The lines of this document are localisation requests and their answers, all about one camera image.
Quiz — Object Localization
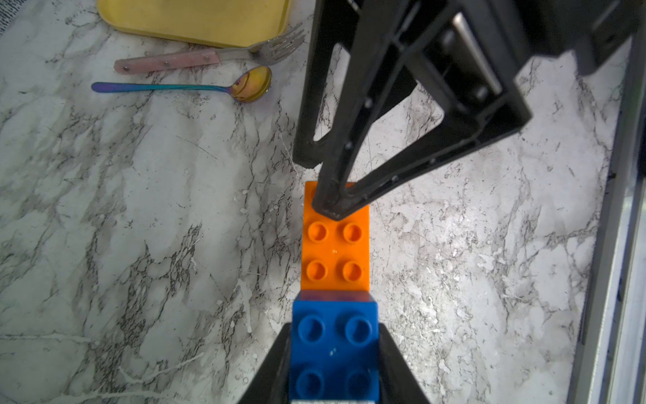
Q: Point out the orange lego brick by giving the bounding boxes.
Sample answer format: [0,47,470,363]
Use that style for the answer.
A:
[300,181,370,291]

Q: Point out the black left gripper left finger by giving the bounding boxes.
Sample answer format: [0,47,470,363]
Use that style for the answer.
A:
[238,323,292,404]

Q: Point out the aluminium front rail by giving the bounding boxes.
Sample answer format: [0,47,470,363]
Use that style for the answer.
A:
[567,27,645,403]

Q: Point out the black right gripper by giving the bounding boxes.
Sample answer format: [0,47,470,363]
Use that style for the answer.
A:
[460,1,645,76]

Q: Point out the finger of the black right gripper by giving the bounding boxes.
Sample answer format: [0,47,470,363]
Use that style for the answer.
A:
[293,1,419,169]
[313,1,531,221]

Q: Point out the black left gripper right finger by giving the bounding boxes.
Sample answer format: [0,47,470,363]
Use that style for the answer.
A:
[378,323,430,404]

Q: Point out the yellow plastic tray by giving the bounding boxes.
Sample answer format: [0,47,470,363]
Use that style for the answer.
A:
[97,0,292,47]

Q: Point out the pink handled fork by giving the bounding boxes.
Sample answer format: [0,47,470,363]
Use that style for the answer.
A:
[114,24,306,75]

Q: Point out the iridescent metal spoon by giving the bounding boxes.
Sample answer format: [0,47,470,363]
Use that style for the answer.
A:
[91,67,273,104]

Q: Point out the blue lego brick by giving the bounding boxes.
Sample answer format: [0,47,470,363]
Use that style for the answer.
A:
[289,291,380,402]

